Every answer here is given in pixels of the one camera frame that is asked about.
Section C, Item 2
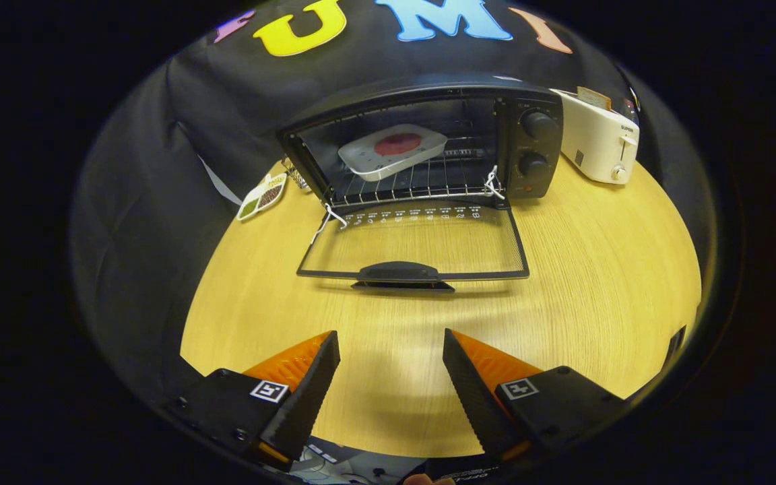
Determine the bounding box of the black box on table edge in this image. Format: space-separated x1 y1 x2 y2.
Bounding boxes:
663 326 687 368

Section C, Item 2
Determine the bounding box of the white square plate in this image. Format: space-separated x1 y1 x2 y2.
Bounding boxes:
338 123 449 182

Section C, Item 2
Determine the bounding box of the white divided dish of beans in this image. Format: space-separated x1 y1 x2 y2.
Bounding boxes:
236 172 288 222

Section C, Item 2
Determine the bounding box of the metal wire oven rack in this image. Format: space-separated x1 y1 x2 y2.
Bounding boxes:
324 152 500 206

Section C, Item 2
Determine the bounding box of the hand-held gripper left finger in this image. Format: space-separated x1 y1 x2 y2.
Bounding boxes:
166 330 342 471

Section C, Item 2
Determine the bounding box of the black toaster oven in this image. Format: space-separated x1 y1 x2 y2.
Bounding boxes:
279 74 565 294

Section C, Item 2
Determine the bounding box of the brown bread slice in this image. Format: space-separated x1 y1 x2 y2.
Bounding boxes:
577 86 612 110

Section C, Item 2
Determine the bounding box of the pink ham slice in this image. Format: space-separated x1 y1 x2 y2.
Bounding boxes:
374 133 422 157

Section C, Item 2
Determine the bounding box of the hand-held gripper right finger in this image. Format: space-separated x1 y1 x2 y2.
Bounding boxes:
442 328 631 465

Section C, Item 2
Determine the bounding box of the white toaster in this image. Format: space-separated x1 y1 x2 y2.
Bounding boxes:
550 88 641 185

